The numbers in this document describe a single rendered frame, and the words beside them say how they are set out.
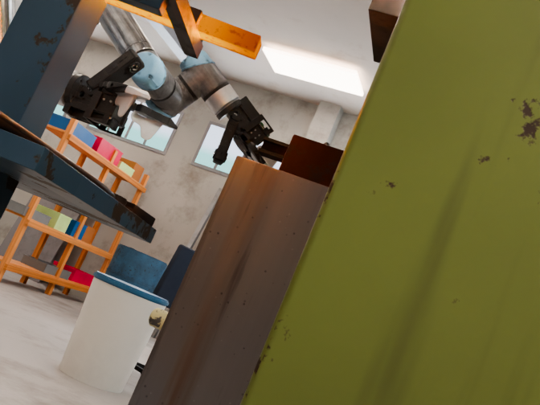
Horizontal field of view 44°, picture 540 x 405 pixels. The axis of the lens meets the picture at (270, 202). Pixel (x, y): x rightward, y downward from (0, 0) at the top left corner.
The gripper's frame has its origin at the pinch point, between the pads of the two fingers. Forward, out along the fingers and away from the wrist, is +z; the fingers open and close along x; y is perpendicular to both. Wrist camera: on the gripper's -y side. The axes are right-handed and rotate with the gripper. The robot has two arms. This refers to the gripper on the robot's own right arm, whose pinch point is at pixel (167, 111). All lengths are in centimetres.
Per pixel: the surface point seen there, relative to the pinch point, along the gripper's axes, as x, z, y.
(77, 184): 60, 26, 25
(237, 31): 37.8, 24.0, -3.0
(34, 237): -729, -484, 46
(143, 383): 22, 26, 43
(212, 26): 38.4, 20.8, -2.4
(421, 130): 49, 51, 6
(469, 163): 49, 57, 8
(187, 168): -759, -327, -128
